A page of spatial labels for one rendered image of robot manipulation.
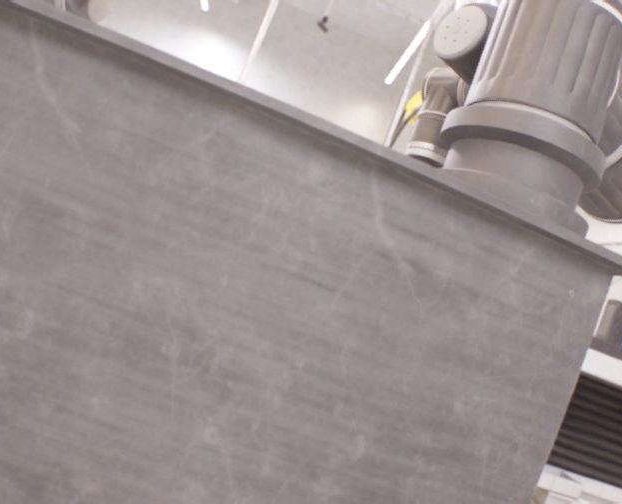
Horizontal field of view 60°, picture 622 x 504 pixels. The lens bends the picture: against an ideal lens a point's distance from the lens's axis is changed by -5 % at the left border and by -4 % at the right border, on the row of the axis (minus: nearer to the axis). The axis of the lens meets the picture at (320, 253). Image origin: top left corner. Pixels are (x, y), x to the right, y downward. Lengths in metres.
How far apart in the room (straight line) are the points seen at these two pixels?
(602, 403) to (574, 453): 0.20
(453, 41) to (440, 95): 0.23
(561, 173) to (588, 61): 0.16
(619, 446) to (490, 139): 1.69
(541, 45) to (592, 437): 1.65
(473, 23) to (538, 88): 0.27
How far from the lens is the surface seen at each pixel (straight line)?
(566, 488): 2.06
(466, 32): 1.02
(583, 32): 0.84
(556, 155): 0.77
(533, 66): 0.81
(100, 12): 2.20
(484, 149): 0.77
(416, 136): 1.21
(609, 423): 2.25
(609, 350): 1.87
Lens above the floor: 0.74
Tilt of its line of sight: 3 degrees up
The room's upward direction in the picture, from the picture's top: 21 degrees clockwise
